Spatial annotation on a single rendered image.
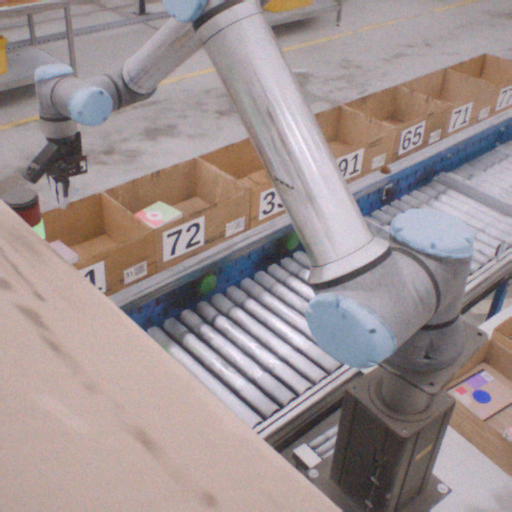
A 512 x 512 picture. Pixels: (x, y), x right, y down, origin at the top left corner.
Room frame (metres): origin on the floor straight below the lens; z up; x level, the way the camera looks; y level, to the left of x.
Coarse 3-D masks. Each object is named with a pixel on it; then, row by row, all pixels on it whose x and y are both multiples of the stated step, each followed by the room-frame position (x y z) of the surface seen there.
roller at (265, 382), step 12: (192, 312) 1.59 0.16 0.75; (192, 324) 1.54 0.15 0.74; (204, 324) 1.54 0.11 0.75; (204, 336) 1.50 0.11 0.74; (216, 336) 1.48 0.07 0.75; (216, 348) 1.45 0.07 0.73; (228, 348) 1.43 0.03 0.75; (228, 360) 1.41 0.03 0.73; (240, 360) 1.39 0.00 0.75; (252, 360) 1.39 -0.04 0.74; (240, 372) 1.37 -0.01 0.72; (252, 372) 1.34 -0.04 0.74; (264, 372) 1.34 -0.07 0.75; (264, 384) 1.30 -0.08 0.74; (276, 384) 1.30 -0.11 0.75; (276, 396) 1.26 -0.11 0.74; (288, 396) 1.25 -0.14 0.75
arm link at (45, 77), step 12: (36, 72) 1.47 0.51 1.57; (48, 72) 1.46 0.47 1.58; (60, 72) 1.47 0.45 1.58; (72, 72) 1.50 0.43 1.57; (36, 84) 1.47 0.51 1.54; (48, 84) 1.45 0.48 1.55; (36, 96) 1.48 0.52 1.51; (48, 96) 1.43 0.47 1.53; (48, 108) 1.45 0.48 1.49; (48, 120) 1.45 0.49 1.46; (60, 120) 1.45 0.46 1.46
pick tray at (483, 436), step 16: (480, 352) 1.40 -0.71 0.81; (496, 352) 1.40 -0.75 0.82; (464, 368) 1.36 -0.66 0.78; (480, 368) 1.39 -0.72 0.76; (496, 368) 1.38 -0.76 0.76; (448, 384) 1.31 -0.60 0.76; (464, 416) 1.14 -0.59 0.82; (496, 416) 1.20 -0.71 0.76; (464, 432) 1.13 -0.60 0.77; (480, 432) 1.10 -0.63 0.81; (496, 432) 1.07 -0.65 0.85; (480, 448) 1.09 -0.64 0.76; (496, 448) 1.06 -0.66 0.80; (496, 464) 1.05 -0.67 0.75
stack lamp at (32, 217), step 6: (36, 204) 0.77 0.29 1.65; (30, 210) 0.75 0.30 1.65; (36, 210) 0.76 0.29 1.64; (24, 216) 0.75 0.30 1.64; (30, 216) 0.75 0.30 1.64; (36, 216) 0.76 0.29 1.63; (30, 222) 0.75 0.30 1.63; (36, 222) 0.76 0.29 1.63; (42, 222) 0.78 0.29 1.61; (36, 228) 0.76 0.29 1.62; (42, 228) 0.77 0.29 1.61; (42, 234) 0.77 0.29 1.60
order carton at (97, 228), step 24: (48, 216) 1.69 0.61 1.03; (72, 216) 1.74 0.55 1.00; (96, 216) 1.80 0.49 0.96; (120, 216) 1.74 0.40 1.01; (48, 240) 1.68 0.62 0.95; (72, 240) 1.73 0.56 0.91; (96, 240) 1.77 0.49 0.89; (120, 240) 1.75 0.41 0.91; (144, 240) 1.59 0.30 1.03; (72, 264) 1.42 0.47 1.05; (120, 264) 1.52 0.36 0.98; (120, 288) 1.52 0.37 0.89
